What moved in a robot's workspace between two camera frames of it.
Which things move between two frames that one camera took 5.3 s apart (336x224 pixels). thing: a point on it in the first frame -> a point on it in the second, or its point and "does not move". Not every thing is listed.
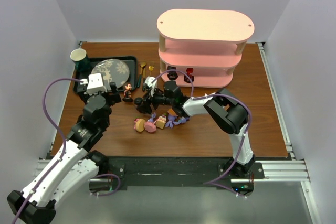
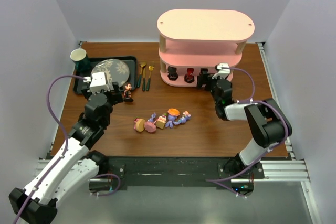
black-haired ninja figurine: (140, 107) -> (203, 72)
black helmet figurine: (171, 75) does not move
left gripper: (111, 97) does not move
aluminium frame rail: (292, 171) does not move
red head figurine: (189, 73) does not move
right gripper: (150, 100) -> (206, 78)
